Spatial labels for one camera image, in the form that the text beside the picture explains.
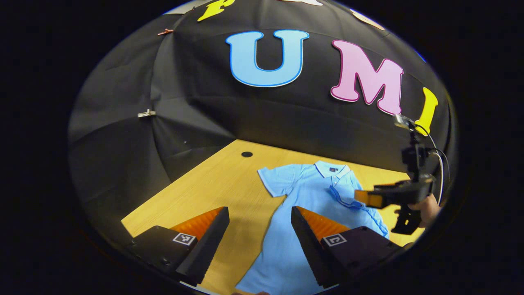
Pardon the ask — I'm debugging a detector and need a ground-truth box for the thin gripper cable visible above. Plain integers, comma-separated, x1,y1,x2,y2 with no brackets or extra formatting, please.
414,123,451,205

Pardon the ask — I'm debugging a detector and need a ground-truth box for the black backdrop cloth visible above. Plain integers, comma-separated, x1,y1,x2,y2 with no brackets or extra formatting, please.
68,0,457,205

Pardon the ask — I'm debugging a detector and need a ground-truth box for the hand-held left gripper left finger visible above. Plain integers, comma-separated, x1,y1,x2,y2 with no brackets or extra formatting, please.
127,206,230,287

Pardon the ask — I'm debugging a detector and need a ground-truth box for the light blue T-shirt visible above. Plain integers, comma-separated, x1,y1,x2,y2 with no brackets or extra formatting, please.
235,161,390,295

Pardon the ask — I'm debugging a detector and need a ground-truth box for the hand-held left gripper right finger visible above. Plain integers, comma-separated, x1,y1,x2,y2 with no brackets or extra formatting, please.
291,205,404,290

